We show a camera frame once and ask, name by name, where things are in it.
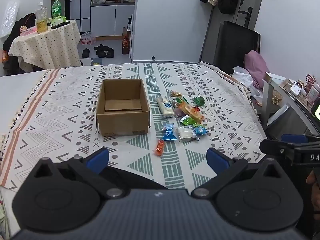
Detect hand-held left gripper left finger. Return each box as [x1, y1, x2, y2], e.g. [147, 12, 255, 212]
[31, 147, 127, 200]

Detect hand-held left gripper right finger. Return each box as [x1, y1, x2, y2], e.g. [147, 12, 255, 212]
[191, 147, 286, 200]

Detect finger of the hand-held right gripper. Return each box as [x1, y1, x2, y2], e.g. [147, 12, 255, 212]
[281, 134, 308, 143]
[259, 139, 296, 161]

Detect small blue snack packet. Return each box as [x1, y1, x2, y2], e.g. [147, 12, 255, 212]
[194, 125, 208, 136]

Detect square white snack packet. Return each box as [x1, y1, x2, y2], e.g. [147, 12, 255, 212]
[176, 126, 198, 143]

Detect brown cardboard box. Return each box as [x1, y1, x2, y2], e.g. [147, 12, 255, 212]
[96, 79, 151, 137]

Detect bright green snack packet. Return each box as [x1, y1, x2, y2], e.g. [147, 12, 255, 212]
[180, 115, 202, 127]

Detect orange cracker packet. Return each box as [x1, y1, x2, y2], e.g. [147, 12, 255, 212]
[179, 102, 205, 125]

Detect blue and white snack packet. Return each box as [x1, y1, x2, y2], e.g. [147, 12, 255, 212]
[161, 123, 177, 141]

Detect orange-red snack packet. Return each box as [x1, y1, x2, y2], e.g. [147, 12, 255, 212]
[154, 139, 167, 157]

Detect long white snack packet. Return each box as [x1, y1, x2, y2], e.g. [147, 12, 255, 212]
[156, 95, 175, 118]

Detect person's right hand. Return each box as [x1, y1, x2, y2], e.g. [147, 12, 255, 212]
[306, 169, 320, 214]

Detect grey side desk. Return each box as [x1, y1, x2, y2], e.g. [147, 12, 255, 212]
[262, 72, 320, 140]

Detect small wicker basket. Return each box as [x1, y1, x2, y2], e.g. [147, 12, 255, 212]
[271, 89, 283, 105]

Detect white crumpled cloth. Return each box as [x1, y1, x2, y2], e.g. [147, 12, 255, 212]
[232, 66, 263, 97]

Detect pink cloth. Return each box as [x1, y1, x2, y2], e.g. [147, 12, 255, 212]
[244, 50, 270, 89]

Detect white bed sheet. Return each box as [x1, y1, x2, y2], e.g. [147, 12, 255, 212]
[0, 70, 47, 140]

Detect black upright panel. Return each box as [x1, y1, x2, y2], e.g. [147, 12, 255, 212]
[212, 20, 261, 75]

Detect pink pack of water bottles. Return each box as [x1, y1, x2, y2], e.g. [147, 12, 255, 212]
[80, 32, 96, 45]

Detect flat black device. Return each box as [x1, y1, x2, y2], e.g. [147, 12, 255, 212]
[51, 21, 71, 29]

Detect white kitchen cabinet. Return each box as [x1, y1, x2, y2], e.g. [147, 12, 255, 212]
[90, 2, 135, 37]

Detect pale green tissue pack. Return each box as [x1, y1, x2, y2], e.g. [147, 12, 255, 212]
[51, 16, 67, 27]

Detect pink plastic item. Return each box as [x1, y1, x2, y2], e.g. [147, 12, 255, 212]
[21, 26, 38, 36]

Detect black jacket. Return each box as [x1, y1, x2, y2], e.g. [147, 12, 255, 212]
[2, 12, 37, 75]

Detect clear cooking oil bottle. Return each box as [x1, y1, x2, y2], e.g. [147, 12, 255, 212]
[35, 2, 48, 33]

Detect green soda bottle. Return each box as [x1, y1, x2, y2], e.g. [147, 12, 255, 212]
[52, 0, 63, 19]

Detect black-framed glass door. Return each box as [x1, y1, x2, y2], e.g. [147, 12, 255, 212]
[65, 0, 92, 34]

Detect clear plastic wrap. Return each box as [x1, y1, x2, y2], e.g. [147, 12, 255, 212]
[0, 1, 19, 39]

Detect black door handle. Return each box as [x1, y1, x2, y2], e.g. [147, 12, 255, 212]
[239, 6, 253, 20]

